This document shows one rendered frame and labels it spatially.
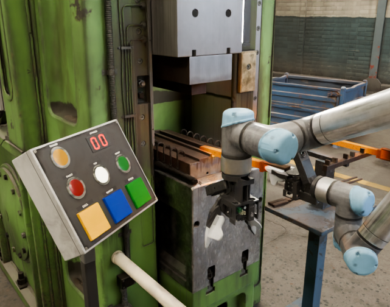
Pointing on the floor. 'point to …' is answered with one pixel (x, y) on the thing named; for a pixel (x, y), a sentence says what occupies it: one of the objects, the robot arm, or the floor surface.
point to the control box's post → (89, 279)
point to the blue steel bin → (310, 96)
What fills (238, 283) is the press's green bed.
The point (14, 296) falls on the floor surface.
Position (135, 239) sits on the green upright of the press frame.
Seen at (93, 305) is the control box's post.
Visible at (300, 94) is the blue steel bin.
